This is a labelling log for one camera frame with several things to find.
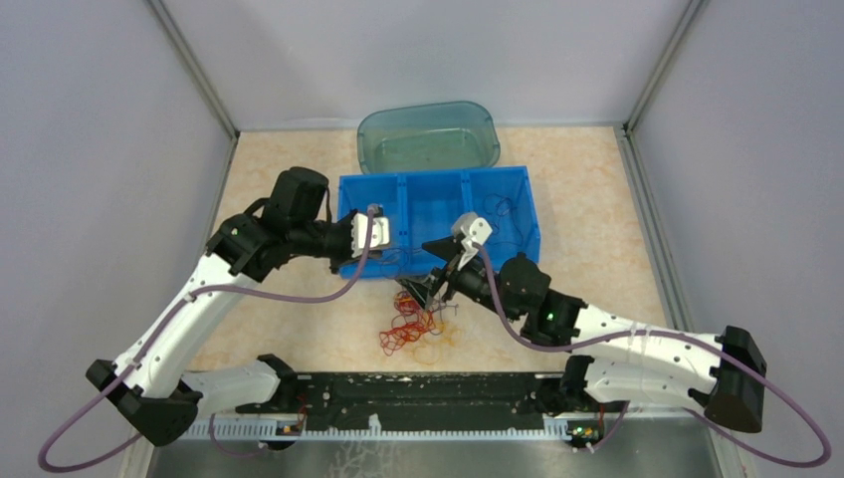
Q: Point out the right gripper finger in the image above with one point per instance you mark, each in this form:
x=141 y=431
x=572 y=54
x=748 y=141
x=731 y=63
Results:
x=447 y=249
x=423 y=290

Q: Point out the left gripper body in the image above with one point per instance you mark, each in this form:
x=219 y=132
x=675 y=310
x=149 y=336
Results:
x=338 y=243

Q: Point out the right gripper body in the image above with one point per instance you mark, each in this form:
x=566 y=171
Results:
x=472 y=278

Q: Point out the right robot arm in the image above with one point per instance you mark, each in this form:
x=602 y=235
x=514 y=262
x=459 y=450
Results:
x=612 y=359

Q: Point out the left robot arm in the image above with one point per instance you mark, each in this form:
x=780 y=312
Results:
x=151 y=385

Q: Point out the blue three-compartment bin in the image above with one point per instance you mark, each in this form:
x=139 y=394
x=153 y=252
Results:
x=422 y=206

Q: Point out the teal translucent plastic tub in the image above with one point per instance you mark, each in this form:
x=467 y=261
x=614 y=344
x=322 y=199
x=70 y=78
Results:
x=450 y=135

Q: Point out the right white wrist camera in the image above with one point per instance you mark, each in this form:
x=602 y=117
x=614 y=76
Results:
x=470 y=230

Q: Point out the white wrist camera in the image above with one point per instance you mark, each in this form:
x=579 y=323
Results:
x=470 y=230
x=375 y=233

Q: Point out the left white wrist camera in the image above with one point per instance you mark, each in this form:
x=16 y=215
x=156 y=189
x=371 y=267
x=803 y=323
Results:
x=375 y=233

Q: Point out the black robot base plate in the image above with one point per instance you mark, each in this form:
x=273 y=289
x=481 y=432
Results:
x=417 y=402

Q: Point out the white slotted cable duct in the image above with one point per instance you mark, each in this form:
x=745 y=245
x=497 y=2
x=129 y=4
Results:
x=268 y=430

